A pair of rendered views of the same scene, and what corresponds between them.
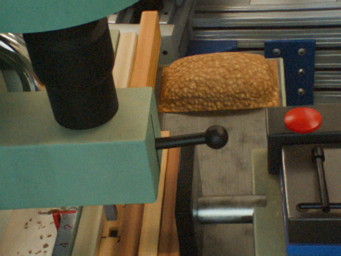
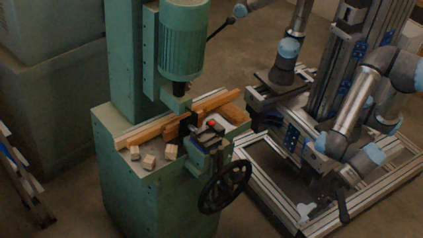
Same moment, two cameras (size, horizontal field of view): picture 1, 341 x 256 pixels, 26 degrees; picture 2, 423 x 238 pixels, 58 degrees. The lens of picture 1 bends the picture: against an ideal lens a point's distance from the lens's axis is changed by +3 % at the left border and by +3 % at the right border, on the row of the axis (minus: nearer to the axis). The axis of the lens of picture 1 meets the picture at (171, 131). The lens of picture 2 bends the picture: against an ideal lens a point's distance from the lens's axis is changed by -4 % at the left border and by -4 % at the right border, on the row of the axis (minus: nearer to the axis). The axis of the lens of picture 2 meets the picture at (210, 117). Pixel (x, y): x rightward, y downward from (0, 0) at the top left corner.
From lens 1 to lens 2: 1.15 m
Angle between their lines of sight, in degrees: 27
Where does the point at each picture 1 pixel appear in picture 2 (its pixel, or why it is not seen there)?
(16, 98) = not seen: hidden behind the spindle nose
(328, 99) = (297, 151)
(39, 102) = not seen: hidden behind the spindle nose
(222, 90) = (228, 114)
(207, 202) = (190, 125)
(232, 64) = (234, 111)
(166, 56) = (257, 105)
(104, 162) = (174, 102)
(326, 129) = (214, 127)
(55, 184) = (167, 101)
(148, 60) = (223, 98)
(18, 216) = not seen: hidden behind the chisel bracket
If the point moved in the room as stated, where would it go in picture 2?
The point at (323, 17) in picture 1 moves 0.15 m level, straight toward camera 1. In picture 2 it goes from (304, 127) to (283, 136)
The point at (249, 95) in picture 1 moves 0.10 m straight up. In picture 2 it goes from (232, 119) to (235, 102)
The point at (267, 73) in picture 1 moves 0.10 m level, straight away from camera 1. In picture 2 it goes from (240, 118) to (256, 110)
